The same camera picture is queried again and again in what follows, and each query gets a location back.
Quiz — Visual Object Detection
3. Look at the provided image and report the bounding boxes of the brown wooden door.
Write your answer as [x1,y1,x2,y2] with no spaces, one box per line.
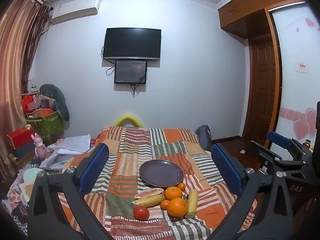
[248,36,277,140]

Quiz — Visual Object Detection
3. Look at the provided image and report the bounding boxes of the yellow banana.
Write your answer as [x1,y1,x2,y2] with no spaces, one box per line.
[132,194,166,208]

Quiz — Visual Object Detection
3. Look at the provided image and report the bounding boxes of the striped brown curtain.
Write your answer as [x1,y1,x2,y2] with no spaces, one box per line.
[0,0,53,180]

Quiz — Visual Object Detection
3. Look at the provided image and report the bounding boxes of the white cloth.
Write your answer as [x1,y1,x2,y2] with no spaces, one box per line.
[40,135,92,168]

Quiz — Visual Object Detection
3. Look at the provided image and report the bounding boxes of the wooden overhead cabinet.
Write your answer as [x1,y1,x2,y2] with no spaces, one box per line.
[217,0,310,39]

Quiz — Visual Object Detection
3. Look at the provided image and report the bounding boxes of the yellow foam ring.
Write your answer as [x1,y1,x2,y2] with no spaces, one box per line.
[114,114,144,128]

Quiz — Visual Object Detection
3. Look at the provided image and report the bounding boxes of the striped patchwork blanket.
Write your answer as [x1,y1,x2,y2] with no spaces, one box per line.
[57,126,258,240]

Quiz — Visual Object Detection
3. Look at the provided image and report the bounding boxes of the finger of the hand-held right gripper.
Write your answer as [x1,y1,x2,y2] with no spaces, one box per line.
[266,131,313,162]
[246,141,310,178]

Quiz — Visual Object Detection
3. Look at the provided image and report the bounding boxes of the green storage box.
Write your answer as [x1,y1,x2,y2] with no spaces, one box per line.
[26,111,64,140]

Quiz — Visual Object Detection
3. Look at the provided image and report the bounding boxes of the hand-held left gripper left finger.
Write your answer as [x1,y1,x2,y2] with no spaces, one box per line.
[27,142,113,240]

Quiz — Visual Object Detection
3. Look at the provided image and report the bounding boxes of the grey plush toy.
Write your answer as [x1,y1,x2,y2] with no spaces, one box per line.
[39,84,70,121]

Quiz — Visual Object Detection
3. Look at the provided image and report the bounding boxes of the red tomato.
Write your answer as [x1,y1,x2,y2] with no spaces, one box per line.
[133,205,150,221]

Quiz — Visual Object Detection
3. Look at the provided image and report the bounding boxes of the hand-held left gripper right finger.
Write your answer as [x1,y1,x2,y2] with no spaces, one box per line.
[211,143,295,240]

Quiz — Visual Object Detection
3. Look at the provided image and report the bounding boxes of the floral cloth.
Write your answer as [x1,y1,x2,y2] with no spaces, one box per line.
[2,187,28,230]

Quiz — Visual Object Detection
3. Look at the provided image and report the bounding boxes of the small wall monitor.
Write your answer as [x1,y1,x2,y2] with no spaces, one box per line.
[114,60,148,84]

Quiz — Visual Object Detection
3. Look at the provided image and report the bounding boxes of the black wall television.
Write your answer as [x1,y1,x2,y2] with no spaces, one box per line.
[102,27,162,61]

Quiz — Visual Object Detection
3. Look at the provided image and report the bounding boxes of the red flat box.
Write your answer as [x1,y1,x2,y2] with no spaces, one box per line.
[7,127,35,149]

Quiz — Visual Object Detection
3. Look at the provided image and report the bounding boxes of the red gift bags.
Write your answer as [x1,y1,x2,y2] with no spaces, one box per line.
[21,92,54,113]

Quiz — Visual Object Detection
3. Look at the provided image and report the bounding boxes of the large orange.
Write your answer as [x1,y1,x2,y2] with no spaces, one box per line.
[164,186,183,201]
[167,197,189,217]

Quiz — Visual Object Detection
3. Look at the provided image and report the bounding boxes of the purple round plate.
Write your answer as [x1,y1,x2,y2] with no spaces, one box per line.
[139,160,185,188]

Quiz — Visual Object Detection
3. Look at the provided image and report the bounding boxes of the light green bowl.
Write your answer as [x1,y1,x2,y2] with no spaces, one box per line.
[24,168,48,183]

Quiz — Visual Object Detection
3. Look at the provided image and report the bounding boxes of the white heart-print sliding door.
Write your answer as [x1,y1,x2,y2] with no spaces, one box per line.
[271,1,320,155]

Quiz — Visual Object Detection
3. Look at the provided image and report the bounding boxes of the blue backpack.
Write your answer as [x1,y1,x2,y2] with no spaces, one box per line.
[194,124,213,150]

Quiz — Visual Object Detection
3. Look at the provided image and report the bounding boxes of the pink bunny toy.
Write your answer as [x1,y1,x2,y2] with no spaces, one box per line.
[31,132,47,158]

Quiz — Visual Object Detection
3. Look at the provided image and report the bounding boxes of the white air conditioner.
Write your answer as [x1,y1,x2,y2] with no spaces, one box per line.
[49,0,102,25]

